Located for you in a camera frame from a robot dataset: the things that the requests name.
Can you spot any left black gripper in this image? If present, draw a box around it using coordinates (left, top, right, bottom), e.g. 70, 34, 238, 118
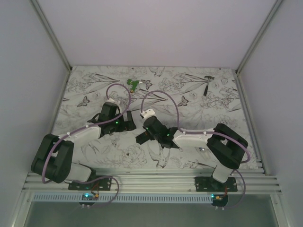
109, 111, 136, 132

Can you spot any black fuse box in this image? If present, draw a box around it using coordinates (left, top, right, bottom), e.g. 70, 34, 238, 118
135, 131, 153, 145

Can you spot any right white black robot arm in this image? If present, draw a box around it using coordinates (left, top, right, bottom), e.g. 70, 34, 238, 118
136, 116, 250, 192

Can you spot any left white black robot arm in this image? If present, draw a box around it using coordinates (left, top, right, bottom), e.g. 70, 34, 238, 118
31, 102, 136, 190

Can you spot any floral patterned table mat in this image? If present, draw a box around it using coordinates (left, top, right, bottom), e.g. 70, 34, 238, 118
53, 66, 250, 169

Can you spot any small black hammer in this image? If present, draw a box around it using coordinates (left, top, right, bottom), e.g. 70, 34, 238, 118
204, 76, 214, 96

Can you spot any right controller board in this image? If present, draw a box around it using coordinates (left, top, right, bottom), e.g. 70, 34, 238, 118
211, 194, 228, 207

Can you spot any controller board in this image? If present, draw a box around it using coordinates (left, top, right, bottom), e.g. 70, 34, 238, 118
211, 194, 228, 207
79, 193, 99, 207

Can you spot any left controller board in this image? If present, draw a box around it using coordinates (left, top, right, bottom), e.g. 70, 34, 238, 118
79, 193, 99, 207

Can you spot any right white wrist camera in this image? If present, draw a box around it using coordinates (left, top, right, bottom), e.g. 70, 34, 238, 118
140, 109, 156, 119

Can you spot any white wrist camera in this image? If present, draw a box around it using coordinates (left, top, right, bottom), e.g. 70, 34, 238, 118
140, 109, 156, 119
106, 98, 122, 111

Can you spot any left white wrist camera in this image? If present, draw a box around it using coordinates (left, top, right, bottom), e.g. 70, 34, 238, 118
106, 98, 122, 111

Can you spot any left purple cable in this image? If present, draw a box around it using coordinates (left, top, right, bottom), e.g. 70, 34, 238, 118
41, 83, 133, 184

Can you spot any purple cable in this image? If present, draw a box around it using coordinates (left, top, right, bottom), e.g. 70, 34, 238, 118
140, 90, 251, 164
41, 83, 133, 184

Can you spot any slotted grey cable duct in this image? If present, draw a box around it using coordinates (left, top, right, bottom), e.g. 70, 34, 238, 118
33, 192, 213, 204

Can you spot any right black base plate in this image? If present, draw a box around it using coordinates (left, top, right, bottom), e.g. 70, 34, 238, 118
195, 176, 238, 192

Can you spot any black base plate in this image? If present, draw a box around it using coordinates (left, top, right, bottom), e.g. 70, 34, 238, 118
68, 178, 112, 191
195, 176, 238, 192

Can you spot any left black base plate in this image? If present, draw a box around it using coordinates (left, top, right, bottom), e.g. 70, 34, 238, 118
68, 178, 112, 191

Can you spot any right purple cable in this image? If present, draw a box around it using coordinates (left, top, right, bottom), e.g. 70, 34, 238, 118
140, 90, 251, 164

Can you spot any aluminium rail frame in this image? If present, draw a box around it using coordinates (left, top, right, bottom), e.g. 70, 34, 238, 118
21, 167, 282, 195

